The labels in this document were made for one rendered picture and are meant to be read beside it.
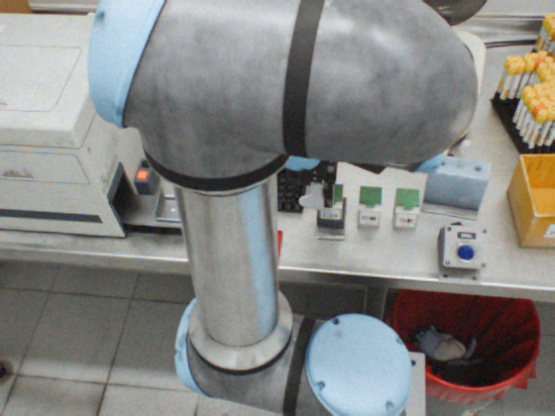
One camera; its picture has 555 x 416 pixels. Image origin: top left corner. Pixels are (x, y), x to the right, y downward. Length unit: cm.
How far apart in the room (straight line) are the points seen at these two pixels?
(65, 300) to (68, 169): 122
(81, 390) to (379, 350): 148
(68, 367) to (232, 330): 151
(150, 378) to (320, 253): 103
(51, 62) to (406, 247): 68
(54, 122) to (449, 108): 69
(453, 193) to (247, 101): 81
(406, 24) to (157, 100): 15
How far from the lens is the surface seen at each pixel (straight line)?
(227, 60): 35
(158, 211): 111
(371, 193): 108
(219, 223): 47
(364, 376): 66
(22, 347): 219
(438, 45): 37
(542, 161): 116
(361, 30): 34
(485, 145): 128
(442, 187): 112
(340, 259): 108
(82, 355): 209
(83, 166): 101
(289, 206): 113
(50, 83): 103
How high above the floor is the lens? 180
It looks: 54 degrees down
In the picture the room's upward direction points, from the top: 7 degrees counter-clockwise
